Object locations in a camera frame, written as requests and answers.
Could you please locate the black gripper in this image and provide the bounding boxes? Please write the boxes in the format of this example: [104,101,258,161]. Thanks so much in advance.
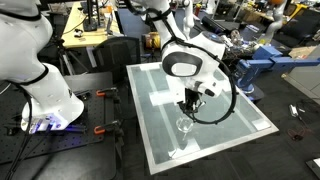
[178,87,206,120]

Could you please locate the clear plastic cup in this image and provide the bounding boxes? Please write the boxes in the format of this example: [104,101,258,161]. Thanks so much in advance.
[175,116,195,133]

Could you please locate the white tape square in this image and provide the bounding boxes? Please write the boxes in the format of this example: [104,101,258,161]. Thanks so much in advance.
[166,138,202,161]
[251,118,272,132]
[148,90,175,107]

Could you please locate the yellow black device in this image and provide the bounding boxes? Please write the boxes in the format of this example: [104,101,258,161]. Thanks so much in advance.
[145,31,162,50]

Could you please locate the orange black clamp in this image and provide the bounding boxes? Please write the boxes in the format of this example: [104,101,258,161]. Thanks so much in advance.
[93,120,123,136]
[96,87,122,104]

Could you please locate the black cylinder tube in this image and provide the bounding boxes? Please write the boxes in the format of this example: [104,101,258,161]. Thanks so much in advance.
[200,15,232,35]

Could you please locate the black office chair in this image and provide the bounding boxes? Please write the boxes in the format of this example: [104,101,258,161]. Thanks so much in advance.
[92,35,142,85]

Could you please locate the white power adapter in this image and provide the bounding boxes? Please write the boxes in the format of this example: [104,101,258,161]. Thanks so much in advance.
[288,103,300,118]

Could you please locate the light wooden desk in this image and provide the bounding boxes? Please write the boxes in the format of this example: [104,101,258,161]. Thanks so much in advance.
[61,2,122,50]

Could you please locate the black perforated breadboard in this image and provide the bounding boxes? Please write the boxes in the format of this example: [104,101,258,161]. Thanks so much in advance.
[0,71,118,165]

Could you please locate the black stand on desk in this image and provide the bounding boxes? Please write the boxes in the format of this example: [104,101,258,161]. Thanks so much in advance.
[82,0,101,33]

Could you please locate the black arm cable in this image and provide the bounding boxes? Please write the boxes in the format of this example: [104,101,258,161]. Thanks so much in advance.
[123,0,238,126]

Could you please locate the red floor cable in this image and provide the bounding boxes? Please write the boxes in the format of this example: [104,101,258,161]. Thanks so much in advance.
[287,128,306,142]

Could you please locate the black camera tripod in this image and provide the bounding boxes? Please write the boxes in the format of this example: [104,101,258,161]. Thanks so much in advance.
[53,38,89,76]

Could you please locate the black base cable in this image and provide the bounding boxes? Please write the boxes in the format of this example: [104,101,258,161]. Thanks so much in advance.
[2,82,34,180]

